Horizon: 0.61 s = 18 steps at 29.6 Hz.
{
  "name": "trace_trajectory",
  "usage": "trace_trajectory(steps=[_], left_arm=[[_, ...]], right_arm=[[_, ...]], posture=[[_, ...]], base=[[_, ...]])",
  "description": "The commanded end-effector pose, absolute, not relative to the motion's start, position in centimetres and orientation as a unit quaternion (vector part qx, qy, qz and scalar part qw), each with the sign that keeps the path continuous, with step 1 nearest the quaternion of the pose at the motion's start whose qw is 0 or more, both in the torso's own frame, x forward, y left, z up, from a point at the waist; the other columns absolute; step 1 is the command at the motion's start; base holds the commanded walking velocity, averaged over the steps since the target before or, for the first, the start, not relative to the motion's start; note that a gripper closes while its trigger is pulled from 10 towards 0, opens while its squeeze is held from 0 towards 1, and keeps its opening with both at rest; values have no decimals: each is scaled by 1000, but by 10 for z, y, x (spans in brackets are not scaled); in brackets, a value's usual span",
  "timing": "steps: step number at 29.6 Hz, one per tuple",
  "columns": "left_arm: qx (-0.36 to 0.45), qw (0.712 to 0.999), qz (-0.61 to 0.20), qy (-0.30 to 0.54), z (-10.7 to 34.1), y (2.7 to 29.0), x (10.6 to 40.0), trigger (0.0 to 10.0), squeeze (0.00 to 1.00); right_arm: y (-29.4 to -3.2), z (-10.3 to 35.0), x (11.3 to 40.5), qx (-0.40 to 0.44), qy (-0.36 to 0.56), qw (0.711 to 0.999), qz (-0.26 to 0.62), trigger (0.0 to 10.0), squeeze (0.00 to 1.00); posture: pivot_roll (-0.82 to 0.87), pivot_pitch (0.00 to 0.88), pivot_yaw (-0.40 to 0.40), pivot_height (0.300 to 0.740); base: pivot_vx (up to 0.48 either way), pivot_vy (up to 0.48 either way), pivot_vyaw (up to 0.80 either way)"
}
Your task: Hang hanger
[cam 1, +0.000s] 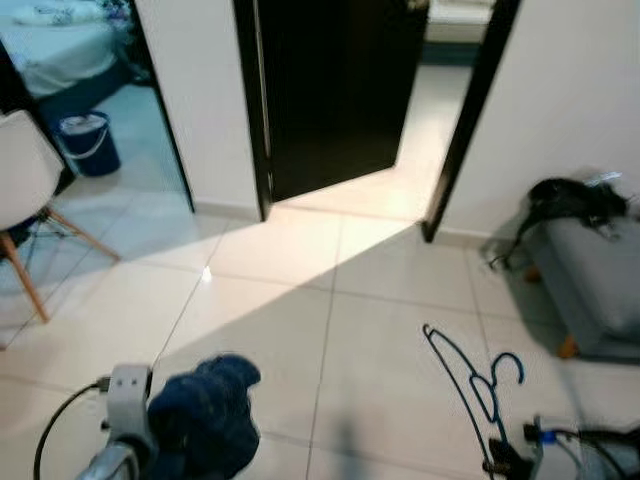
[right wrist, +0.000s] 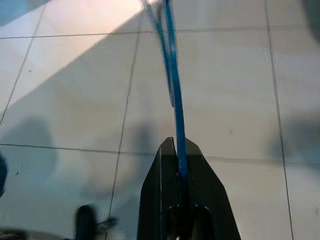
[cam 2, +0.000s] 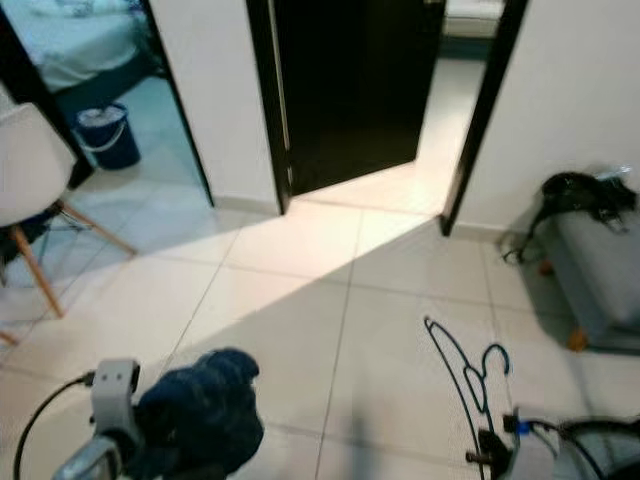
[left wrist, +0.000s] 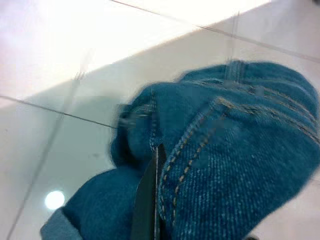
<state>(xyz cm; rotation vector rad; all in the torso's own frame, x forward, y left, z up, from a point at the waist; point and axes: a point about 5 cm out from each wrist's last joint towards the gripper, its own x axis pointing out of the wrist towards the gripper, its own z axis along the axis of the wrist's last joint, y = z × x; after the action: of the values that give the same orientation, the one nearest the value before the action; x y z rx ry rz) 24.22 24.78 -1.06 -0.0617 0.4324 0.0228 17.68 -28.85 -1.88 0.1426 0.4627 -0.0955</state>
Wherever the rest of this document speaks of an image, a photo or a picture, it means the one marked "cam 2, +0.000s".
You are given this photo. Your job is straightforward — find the blue wire hanger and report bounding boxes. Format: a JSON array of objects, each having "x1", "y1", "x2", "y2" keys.
[{"x1": 422, "y1": 316, "x2": 513, "y2": 456}]

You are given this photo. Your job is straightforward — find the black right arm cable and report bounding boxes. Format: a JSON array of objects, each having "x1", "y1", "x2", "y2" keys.
[{"x1": 525, "y1": 418, "x2": 640, "y2": 446}]

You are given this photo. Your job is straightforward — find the blue bucket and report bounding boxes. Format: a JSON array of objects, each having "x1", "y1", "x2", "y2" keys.
[{"x1": 74, "y1": 102, "x2": 142, "y2": 171}]

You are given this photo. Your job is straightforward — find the white chair wooden legs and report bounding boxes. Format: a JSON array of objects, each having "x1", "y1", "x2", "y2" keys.
[{"x1": 0, "y1": 102, "x2": 139, "y2": 321}]

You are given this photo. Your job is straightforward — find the dark wooden door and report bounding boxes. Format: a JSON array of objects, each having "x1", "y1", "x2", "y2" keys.
[{"x1": 245, "y1": 0, "x2": 448, "y2": 213}]

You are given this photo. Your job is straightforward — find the grey ottoman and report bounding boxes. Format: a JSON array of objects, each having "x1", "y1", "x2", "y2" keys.
[{"x1": 543, "y1": 205, "x2": 640, "y2": 353}]

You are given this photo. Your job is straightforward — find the navy blue shirt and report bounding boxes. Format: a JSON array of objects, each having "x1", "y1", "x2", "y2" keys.
[{"x1": 133, "y1": 347, "x2": 266, "y2": 480}]

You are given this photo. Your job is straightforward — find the black bag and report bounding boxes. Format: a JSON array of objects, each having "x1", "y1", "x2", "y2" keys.
[{"x1": 503, "y1": 168, "x2": 639, "y2": 265}]

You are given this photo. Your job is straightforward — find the bed with pale sheet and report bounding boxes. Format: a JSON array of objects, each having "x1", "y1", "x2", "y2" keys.
[{"x1": 0, "y1": 0, "x2": 156, "y2": 93}]

